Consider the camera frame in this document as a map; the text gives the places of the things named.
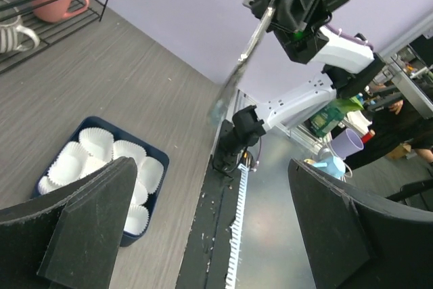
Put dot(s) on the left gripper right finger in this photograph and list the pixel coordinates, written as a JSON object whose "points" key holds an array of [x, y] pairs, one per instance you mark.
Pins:
{"points": [[357, 239]]}

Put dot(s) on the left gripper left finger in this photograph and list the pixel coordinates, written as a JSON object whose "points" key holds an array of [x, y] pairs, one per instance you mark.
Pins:
{"points": [[68, 238]]}

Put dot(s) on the dark blue box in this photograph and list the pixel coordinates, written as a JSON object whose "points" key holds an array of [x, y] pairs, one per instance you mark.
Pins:
{"points": [[119, 134]]}

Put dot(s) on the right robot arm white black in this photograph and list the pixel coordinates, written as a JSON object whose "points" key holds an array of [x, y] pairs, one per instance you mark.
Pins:
{"points": [[349, 65]]}

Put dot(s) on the white paper cupcake liner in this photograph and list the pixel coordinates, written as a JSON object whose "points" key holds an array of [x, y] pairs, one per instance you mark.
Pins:
{"points": [[46, 185], [137, 220], [150, 174], [92, 165], [69, 164], [97, 142], [140, 194], [123, 148]]}

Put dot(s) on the striped grey mug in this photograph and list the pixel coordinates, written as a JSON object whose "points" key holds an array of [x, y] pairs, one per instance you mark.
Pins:
{"points": [[11, 32]]}

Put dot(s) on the white cable chain strip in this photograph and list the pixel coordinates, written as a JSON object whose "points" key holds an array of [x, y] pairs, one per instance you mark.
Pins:
{"points": [[236, 230]]}

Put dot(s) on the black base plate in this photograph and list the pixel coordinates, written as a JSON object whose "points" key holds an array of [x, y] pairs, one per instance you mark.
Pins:
{"points": [[206, 255]]}

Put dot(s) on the black wire rack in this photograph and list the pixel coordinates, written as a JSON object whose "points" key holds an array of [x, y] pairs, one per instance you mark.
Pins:
{"points": [[43, 24]]}

